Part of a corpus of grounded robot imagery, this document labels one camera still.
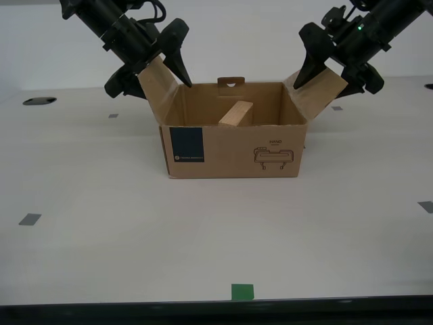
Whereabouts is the brown cardboard box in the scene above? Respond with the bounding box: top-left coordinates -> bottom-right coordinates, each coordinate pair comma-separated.
137,56 -> 348,179

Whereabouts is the green tape marker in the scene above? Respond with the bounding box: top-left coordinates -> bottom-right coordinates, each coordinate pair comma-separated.
231,283 -> 254,301

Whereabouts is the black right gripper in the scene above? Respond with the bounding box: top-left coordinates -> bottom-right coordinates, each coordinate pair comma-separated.
293,13 -> 393,101

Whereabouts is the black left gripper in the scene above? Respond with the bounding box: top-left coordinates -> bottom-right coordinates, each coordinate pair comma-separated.
101,18 -> 193,100

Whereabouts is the light wooden block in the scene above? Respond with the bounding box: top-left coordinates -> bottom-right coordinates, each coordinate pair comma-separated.
218,100 -> 254,128

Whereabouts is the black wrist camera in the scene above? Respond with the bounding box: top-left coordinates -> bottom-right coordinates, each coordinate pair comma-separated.
321,5 -> 355,35

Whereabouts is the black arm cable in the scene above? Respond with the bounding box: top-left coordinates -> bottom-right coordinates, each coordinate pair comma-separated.
143,0 -> 167,23

